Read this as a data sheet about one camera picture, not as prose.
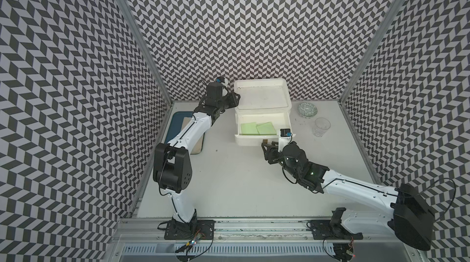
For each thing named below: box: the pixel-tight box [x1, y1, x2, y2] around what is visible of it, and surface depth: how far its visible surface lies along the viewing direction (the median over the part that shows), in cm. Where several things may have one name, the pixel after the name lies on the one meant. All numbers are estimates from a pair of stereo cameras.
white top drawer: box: [234, 112, 296, 147], surface depth 88 cm
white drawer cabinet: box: [233, 78, 292, 125], surface depth 90 cm
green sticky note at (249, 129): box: [240, 121, 260, 136], surface depth 88 cm
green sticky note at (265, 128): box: [255, 121, 277, 136], surface depth 88 cm
